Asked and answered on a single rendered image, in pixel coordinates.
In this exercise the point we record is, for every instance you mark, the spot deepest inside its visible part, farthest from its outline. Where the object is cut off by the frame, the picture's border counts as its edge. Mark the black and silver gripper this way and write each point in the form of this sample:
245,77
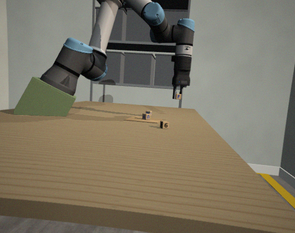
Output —
182,67

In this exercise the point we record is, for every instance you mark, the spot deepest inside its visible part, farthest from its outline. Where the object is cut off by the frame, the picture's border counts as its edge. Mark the tan flat mat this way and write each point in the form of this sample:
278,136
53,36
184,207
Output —
139,119

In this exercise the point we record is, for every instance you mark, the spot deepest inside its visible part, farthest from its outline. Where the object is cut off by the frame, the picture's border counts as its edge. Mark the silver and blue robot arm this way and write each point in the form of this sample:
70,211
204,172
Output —
77,58

